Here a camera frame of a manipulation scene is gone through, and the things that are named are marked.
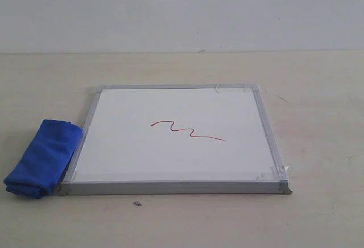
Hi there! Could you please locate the blue microfibre cloth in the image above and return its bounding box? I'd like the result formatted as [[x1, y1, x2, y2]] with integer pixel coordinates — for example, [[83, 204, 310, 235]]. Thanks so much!
[[4, 119, 83, 199]]

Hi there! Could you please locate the white board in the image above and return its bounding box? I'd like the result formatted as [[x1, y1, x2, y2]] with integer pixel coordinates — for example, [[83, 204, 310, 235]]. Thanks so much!
[[59, 84, 292, 195]]

